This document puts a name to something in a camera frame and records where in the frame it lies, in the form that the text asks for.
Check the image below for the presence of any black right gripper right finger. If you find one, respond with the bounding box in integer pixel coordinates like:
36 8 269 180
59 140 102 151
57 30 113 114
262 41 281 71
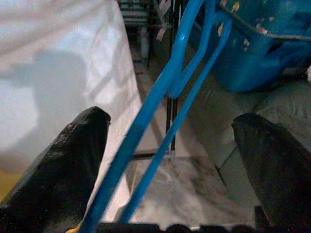
231 112 311 229

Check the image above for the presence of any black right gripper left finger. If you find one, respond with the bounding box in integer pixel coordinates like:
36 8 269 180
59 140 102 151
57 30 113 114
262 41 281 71
0 106 112 233

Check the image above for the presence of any blue plastic hanger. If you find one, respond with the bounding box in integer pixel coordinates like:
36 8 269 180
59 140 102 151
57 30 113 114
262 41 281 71
77 0 234 233

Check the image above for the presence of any grey-green sofa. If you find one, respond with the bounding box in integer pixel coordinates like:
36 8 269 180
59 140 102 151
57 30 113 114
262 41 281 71
179 67 311 172

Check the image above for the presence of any white shirt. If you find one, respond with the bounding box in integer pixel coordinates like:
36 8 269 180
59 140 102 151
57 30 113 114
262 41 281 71
0 0 171 223

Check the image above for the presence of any blue hard-shell suitcase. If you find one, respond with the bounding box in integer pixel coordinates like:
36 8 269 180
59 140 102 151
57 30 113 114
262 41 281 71
187 0 311 93

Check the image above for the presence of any black clothes drying rack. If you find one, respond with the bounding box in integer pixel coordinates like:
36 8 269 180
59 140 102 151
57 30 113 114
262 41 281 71
116 0 181 160

